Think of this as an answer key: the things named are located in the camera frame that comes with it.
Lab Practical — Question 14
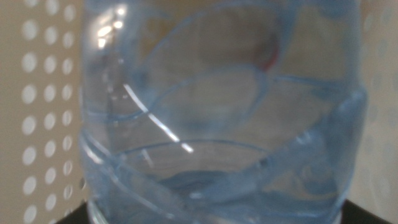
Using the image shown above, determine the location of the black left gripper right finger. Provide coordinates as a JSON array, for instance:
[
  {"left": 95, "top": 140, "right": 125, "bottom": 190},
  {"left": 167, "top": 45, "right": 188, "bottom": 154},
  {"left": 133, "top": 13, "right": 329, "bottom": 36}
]
[{"left": 340, "top": 198, "right": 393, "bottom": 224}]

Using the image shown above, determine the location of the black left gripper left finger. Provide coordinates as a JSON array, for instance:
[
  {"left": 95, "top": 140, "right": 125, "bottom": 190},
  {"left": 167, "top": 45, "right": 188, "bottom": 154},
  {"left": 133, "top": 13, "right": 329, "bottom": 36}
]
[{"left": 55, "top": 201, "right": 91, "bottom": 224}]

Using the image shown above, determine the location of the clear water bottle blue cap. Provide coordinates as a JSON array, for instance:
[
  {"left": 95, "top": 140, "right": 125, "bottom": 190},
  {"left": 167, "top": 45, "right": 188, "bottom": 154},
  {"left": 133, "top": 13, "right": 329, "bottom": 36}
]
[{"left": 78, "top": 0, "right": 369, "bottom": 224}]

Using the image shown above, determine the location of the white perforated plastic basket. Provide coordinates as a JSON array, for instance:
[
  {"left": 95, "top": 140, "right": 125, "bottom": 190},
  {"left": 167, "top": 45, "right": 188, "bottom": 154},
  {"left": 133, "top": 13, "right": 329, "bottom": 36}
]
[{"left": 0, "top": 0, "right": 398, "bottom": 224}]

